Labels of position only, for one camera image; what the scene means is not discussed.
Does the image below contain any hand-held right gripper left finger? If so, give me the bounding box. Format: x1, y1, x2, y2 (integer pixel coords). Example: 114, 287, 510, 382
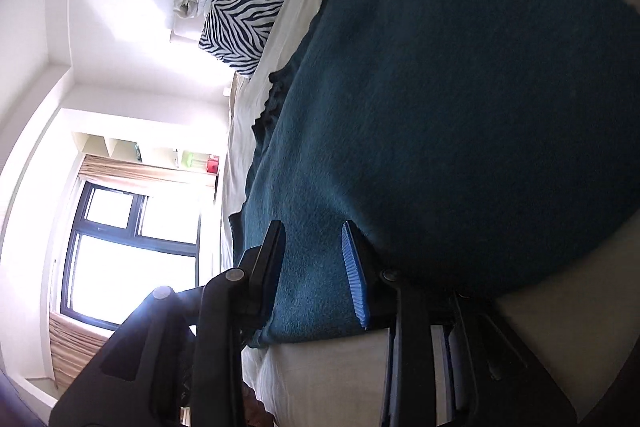
49, 220, 287, 427

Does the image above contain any black framed window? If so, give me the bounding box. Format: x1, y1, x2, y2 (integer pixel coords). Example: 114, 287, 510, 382
60, 181, 201, 333

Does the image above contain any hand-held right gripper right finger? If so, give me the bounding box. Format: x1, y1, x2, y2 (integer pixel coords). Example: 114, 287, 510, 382
341, 221, 585, 427

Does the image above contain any bed with beige sheet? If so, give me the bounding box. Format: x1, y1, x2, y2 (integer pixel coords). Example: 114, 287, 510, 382
220, 0, 640, 427

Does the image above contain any dark green sweater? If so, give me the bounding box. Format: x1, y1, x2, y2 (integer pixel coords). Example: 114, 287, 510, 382
227, 0, 633, 350

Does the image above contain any beige curtain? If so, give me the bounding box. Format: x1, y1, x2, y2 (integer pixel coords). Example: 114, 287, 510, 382
80, 154, 221, 188
47, 312, 121, 393

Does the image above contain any white wall shelf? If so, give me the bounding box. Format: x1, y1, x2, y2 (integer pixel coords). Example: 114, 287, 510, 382
72, 131, 223, 178

